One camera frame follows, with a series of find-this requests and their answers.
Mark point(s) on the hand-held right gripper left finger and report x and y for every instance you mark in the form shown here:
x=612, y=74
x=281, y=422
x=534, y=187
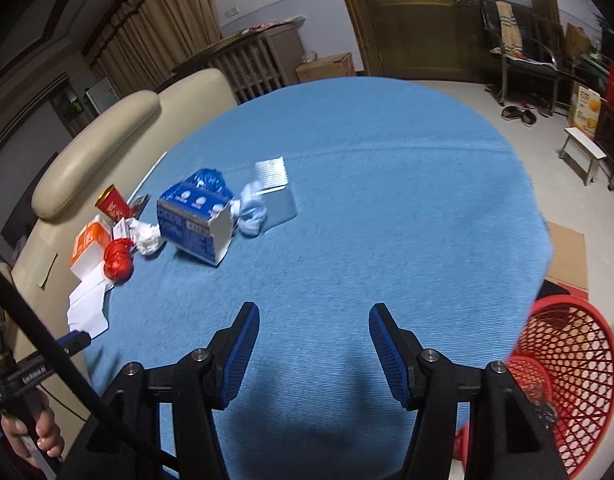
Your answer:
x=241, y=355

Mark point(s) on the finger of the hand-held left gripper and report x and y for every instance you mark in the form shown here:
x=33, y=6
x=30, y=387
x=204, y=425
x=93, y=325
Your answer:
x=77, y=342

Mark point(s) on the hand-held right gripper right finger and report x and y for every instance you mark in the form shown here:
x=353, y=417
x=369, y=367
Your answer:
x=388, y=355

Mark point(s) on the red wrapper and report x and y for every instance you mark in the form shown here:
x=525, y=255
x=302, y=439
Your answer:
x=118, y=260

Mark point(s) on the white and blue wrapper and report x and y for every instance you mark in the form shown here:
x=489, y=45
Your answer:
x=249, y=215

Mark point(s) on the blue printed carton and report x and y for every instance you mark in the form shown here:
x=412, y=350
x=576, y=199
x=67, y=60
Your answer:
x=187, y=225

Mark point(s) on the shiny silver box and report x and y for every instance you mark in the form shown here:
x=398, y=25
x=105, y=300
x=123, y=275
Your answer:
x=278, y=202

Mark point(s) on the blue plastic bag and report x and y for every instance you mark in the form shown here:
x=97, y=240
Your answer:
x=207, y=179

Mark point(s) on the red plastic mesh basket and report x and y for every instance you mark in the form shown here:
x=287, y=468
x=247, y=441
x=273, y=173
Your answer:
x=577, y=360

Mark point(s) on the person's left hand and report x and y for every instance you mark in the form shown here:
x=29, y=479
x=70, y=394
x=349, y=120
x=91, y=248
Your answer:
x=49, y=435

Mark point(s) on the white paper napkins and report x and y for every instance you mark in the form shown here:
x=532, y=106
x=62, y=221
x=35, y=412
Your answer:
x=87, y=305

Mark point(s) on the orange and white box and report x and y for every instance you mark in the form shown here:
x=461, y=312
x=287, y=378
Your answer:
x=89, y=245

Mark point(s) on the white labelled packet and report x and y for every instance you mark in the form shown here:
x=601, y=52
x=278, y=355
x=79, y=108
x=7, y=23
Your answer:
x=120, y=230

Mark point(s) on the white crumpled tissue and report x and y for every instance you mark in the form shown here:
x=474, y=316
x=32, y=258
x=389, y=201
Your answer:
x=147, y=239

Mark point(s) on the red paper cup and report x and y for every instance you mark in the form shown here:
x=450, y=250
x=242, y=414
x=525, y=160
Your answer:
x=112, y=205

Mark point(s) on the dark flat television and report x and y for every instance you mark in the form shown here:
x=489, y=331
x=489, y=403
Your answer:
x=27, y=205

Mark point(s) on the small dark red packet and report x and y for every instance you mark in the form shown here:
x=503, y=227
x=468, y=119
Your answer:
x=141, y=205

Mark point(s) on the blue tablecloth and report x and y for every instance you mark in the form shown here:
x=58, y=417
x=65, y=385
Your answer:
x=362, y=185

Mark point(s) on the thin white stick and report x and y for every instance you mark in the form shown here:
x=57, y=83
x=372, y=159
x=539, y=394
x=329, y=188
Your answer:
x=147, y=176

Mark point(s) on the beige leather sofa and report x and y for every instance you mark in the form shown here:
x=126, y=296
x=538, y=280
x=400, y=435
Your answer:
x=87, y=160

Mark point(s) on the flat cardboard sheet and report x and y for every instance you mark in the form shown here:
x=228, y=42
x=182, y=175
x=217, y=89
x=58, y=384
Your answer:
x=567, y=255

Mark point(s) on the white standing air conditioner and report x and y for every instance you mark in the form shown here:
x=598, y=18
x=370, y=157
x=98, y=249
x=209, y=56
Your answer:
x=103, y=95

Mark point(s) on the dark slipper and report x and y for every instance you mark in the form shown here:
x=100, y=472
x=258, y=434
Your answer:
x=510, y=112
x=528, y=116

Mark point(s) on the small white stool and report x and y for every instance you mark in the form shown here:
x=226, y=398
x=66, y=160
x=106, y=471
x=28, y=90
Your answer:
x=584, y=142

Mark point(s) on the slatted wooden cabinet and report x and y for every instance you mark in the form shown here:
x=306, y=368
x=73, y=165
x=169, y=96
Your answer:
x=252, y=65

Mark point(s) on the brown cardboard box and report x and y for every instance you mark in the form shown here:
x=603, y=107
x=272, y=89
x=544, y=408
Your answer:
x=327, y=67

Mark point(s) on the orange printed carton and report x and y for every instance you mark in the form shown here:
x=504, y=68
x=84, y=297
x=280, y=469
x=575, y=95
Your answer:
x=584, y=110

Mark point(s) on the wooden door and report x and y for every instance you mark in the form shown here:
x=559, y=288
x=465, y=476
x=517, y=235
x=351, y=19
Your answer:
x=417, y=35

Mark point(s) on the brown curtain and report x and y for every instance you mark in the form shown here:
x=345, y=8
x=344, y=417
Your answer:
x=152, y=25

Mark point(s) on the striped towel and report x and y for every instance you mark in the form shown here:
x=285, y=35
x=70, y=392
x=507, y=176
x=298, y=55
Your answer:
x=509, y=30

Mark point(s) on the metal frame chair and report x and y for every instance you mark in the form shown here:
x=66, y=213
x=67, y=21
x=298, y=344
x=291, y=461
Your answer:
x=529, y=67

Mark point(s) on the white wall socket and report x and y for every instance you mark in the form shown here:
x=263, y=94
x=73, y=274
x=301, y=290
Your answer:
x=232, y=11

